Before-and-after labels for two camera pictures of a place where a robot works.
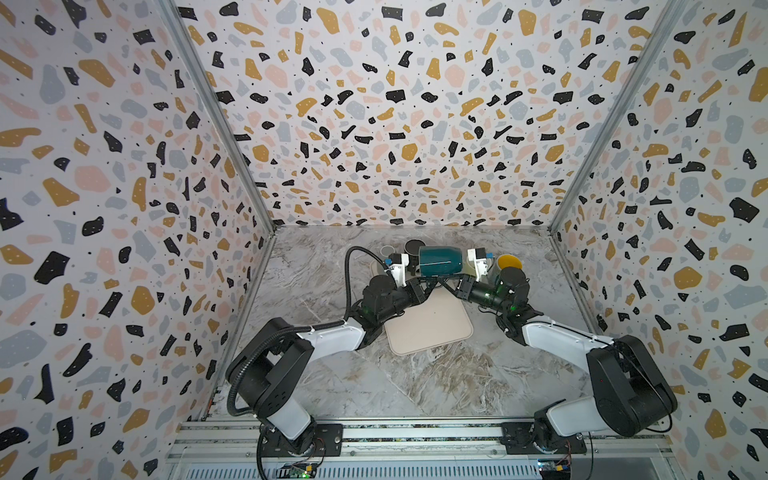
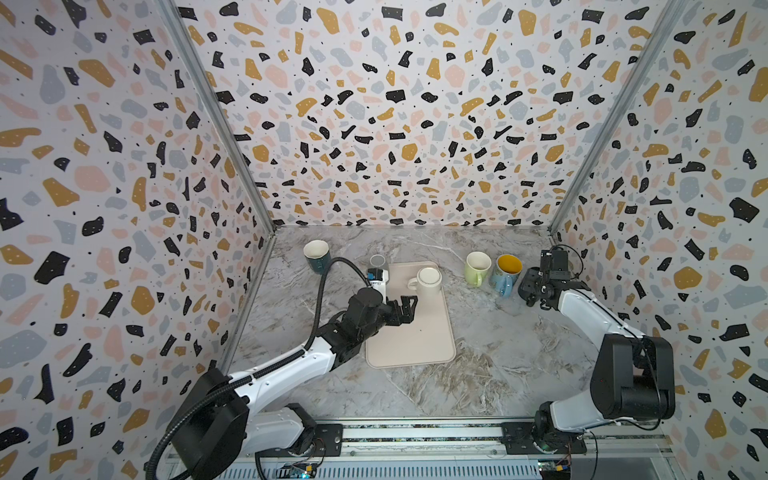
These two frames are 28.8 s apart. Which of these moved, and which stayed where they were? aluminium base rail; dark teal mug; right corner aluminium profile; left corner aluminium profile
Moved: dark teal mug
Stayed: left corner aluminium profile; aluminium base rail; right corner aluminium profile
